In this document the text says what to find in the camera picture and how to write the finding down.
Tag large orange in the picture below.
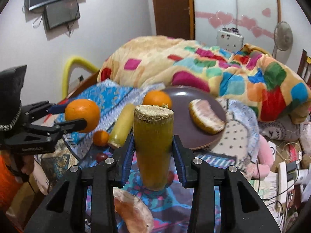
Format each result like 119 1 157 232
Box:
65 99 101 133

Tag pink plush toy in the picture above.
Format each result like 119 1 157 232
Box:
245 135 274 178

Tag grey printed cloth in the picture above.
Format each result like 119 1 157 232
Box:
258 119 307 143

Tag small tangerine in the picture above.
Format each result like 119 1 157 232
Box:
93 130 110 147

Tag person's left hand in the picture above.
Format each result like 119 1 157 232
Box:
21 154 35 176

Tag wooden chair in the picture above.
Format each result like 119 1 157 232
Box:
297 49 311 88

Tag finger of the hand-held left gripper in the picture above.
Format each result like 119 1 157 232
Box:
22 100 67 121
3 118 88 155

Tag medium orange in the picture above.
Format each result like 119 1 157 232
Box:
142 90 173 110

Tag standing fan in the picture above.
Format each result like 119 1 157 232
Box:
271 21 294 58

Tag wooden door frame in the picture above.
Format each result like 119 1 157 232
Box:
150 0 196 41

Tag thick sugarcane piece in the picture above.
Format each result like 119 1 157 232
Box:
133 104 174 191

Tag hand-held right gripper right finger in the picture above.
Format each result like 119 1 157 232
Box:
171 135 282 233

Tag yellow foam tube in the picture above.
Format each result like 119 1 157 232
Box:
62 56 100 100

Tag white dotted pillow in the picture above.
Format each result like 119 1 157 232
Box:
214 97 261 175

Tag beige patterned cloth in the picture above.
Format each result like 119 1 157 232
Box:
40 144 79 190

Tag wooden bed frame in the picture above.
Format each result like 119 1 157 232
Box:
64 70 101 100

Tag blue patterned bedsheet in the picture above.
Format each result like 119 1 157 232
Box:
34 80 240 233

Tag purple plate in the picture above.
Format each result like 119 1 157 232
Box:
159 85 227 150

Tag person's left forearm orange sleeve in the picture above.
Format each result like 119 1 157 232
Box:
0 149 23 213

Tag colourful patchwork blanket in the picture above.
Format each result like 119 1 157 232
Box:
97 36 311 125

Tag peeled pomelo segment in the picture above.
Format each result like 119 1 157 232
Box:
113 189 155 233
189 99 226 135

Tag white wardrobe with pink hearts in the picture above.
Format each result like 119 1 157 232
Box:
191 0 283 54

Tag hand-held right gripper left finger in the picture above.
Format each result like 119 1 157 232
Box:
24 133 135 233

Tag black wall cables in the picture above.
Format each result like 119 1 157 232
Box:
23 0 44 29

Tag dark wall panel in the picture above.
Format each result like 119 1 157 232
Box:
43 0 81 31

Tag thin yellow sugarcane piece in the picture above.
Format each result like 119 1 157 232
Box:
107 103 135 149

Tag white electronic box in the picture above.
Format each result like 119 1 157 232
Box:
216 27 244 53

